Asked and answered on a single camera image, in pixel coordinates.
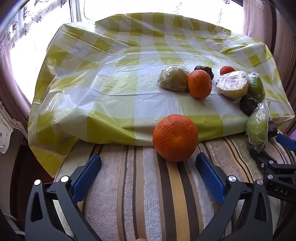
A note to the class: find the medium orange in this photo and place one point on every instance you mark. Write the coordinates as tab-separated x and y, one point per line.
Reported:
200	83

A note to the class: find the plastic-wrapped cut yellow fruit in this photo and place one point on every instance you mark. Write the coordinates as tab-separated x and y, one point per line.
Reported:
232	85

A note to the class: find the dark wrinkled passion fruit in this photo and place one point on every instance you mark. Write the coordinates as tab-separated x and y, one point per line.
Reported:
272	128
205	69

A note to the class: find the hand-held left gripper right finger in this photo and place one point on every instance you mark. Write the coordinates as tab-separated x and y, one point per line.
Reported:
211	179

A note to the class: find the plastic-wrapped round green fruit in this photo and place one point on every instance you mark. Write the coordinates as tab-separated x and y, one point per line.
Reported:
173	78

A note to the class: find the white ornate cabinet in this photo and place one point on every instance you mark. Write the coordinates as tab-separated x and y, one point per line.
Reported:
7	134

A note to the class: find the large orange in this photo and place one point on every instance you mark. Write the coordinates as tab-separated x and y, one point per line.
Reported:
175	138

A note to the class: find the dark avocado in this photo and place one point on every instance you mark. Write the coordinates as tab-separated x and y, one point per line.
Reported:
248	105

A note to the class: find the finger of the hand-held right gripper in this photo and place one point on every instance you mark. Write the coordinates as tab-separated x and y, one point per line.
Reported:
286	141
260	158

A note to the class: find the small red-orange tangerine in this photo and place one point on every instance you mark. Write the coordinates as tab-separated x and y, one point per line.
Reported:
227	70

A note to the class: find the white lace curtain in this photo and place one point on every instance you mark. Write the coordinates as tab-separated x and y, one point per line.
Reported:
41	14

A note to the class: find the striped towel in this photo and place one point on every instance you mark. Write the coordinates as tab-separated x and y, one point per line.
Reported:
150	197

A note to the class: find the plastic-wrapped green pear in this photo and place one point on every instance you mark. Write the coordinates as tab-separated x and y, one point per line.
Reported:
257	129

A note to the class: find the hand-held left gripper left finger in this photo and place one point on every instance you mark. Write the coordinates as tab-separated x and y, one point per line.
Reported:
86	177

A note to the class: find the yellow-green checked plastic tablecloth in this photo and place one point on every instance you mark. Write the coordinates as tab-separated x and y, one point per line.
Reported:
129	92

